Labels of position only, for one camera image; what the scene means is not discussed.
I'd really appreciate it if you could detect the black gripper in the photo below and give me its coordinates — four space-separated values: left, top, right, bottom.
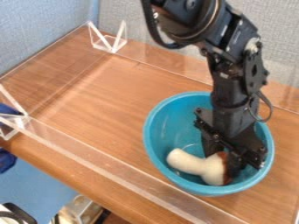
193 108 267 182

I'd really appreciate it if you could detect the white brown toy mushroom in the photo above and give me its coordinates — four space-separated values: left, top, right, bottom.
165 148 232 186

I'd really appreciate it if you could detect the blue plastic bowl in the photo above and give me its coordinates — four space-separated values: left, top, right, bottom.
143 92 275 196

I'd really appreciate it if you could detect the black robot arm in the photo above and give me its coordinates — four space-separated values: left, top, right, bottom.
140 0 268 179

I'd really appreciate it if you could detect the clear acrylic back barrier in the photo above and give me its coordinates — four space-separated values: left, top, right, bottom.
86 20 299 116

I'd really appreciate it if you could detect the clear acrylic barrier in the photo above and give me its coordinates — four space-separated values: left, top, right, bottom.
86 20 299 116
0 117 247 224

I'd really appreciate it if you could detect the clear box below table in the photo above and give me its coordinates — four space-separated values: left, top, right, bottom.
49 194 103 224

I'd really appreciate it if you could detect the clear acrylic front barrier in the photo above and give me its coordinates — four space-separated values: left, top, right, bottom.
0 117 247 224

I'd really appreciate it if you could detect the blue clamp at left edge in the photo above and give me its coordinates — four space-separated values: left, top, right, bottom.
0 101 24 175

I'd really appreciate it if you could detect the black white object below table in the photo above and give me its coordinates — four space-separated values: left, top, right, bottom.
0 203 37 224

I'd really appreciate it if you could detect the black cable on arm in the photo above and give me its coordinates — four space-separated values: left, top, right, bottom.
247 90 275 123

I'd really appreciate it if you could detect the clear acrylic corner bracket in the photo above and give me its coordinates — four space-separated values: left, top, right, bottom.
86 21 127 53

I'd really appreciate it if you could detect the clear acrylic left bracket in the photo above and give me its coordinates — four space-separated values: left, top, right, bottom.
0 84 29 141

